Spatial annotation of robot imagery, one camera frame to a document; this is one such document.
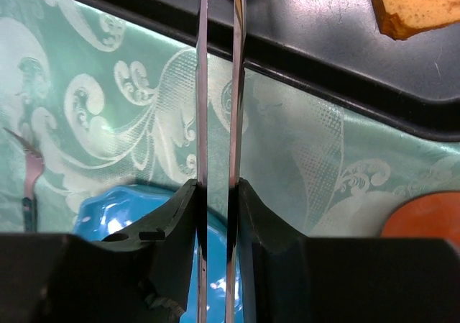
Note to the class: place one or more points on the metal tongs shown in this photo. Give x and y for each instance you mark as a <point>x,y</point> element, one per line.
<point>201,89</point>

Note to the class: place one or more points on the bread slice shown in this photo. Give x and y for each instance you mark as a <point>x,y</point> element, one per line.
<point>401,19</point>

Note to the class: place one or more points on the black baking tray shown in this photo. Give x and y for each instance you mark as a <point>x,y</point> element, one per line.
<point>334,49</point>

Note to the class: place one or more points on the teal patterned placemat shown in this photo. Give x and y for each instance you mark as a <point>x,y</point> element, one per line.
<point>107,103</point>

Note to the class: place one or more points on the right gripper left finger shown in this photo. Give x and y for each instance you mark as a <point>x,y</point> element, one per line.
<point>138,274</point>

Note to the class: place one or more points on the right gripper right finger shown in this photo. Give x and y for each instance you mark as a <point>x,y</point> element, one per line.
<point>290,277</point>

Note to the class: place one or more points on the orange mug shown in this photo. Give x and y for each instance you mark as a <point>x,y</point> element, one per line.
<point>433,215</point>

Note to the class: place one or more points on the fork with teal handle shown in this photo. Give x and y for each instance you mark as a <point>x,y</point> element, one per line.
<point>35,166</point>

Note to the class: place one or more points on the blue dotted plate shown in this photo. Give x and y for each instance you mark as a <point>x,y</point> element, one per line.
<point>120,206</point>

